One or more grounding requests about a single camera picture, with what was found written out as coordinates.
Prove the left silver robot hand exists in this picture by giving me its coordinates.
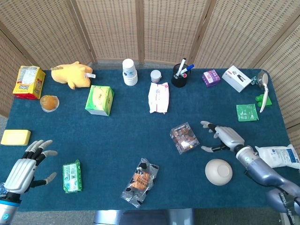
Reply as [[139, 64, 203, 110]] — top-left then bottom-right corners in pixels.
[[4, 139, 58, 194]]

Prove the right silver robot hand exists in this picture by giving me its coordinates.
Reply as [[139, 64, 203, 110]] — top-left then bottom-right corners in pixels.
[[200, 120, 245, 153]]

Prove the clear box of chocolates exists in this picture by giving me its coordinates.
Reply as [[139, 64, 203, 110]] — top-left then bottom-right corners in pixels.
[[170, 121, 200, 155]]

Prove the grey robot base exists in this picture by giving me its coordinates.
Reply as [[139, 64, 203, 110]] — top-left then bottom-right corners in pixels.
[[93, 208, 195, 225]]

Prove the white product box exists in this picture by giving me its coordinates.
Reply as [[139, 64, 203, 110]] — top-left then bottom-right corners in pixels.
[[221, 65, 253, 93]]

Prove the green tissue box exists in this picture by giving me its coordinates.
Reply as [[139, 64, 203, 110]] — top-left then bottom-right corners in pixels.
[[84, 85, 115, 117]]

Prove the green flat sachet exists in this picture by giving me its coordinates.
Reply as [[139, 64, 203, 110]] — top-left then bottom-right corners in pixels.
[[235, 103, 259, 122]]

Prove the beige upturned bowl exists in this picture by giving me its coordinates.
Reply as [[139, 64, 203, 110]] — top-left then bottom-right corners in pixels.
[[205, 158, 233, 187]]

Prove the yellow sponge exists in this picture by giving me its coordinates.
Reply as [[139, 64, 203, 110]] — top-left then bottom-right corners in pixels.
[[0, 129, 31, 146]]

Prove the green wipes pack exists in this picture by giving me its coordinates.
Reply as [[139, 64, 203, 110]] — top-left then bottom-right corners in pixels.
[[62, 159, 83, 194]]

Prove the white blue-label wipes pack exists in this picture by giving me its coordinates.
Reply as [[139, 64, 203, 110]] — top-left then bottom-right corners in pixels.
[[255, 144, 300, 170]]

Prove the green toy block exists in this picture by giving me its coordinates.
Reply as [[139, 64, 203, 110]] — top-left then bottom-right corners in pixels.
[[255, 93, 273, 108]]

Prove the white plastic spoon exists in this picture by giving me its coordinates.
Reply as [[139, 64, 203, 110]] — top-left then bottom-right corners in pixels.
[[259, 73, 270, 113]]

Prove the purple small pack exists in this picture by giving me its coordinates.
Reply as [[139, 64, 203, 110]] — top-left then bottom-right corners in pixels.
[[202, 69, 221, 88]]

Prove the shiny metal scoop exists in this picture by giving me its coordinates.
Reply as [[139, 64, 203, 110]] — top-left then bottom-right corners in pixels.
[[257, 70, 269, 88]]

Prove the black mesh pen holder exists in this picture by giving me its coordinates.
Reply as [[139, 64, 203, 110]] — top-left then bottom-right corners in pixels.
[[171, 63, 191, 89]]

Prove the orange jelly cup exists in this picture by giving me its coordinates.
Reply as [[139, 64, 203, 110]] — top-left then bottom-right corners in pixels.
[[39, 94, 60, 113]]

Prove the blue marker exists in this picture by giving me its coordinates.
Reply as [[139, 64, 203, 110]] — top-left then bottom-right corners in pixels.
[[180, 64, 195, 76]]

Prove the white pink wipes pack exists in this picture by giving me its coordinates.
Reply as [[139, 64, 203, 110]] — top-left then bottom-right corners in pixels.
[[148, 82, 170, 114]]

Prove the white marker black cap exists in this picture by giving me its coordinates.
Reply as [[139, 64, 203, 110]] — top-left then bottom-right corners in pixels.
[[175, 57, 187, 77]]

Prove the yellow biscuit package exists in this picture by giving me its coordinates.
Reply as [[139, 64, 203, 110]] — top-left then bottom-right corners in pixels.
[[12, 65, 46, 100]]

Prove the small white jar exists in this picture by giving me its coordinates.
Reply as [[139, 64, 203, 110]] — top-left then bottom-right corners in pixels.
[[150, 69, 163, 83]]

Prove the blue carpet table cover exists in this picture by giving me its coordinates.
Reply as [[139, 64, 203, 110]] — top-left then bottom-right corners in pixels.
[[0, 67, 295, 213]]

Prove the bread in clear bag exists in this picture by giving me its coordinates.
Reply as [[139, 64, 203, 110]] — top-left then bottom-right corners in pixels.
[[120, 157, 160, 209]]

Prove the yellow plush toy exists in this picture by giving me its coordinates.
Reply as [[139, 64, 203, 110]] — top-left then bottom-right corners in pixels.
[[51, 61, 97, 90]]

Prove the stack of paper cups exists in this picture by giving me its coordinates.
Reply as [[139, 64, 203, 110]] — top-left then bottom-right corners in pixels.
[[122, 58, 138, 87]]

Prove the woven wooden folding screen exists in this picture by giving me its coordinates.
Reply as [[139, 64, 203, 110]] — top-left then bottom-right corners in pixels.
[[0, 0, 300, 147]]

